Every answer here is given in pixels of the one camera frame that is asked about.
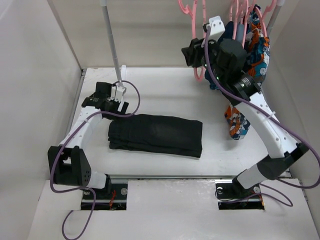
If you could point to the grey blue hanging garment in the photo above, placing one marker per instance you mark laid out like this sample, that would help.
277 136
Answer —
241 33

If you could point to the patterned orange teal garment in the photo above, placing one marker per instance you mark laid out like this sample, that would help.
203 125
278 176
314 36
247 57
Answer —
258 57

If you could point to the white rack left foot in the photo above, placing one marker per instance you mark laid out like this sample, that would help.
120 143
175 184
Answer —
123 73

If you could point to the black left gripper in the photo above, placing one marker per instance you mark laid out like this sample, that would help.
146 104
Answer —
117 104

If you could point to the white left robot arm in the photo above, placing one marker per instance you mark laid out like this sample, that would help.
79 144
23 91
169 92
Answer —
68 163

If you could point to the silver rack pole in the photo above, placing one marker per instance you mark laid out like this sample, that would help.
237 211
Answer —
276 10
105 12

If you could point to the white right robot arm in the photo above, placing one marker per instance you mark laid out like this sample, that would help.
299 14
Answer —
283 150

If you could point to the silver rack left pole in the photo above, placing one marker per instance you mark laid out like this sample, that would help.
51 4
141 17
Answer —
105 12

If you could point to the navy blue hanging garment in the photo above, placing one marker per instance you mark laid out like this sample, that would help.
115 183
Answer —
228 34

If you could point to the black trousers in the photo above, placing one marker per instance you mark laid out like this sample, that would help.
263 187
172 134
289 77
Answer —
157 134

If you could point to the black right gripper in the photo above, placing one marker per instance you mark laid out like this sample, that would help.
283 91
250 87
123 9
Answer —
192 53

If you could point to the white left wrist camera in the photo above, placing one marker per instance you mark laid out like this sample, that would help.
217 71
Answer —
117 92

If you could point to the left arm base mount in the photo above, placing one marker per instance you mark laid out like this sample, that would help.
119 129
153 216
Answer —
116 200

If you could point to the silver rack right pole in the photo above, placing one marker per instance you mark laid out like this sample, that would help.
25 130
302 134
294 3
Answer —
276 10

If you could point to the pink hanger with patterned garment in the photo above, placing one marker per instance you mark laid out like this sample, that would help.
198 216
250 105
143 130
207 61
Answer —
262 15

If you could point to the pink hanger with navy garment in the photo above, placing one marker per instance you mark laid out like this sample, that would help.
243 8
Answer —
238 13

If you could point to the metal rail strip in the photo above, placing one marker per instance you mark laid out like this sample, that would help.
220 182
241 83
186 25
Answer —
136 176

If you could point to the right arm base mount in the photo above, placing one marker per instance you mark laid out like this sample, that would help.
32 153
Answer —
230 198

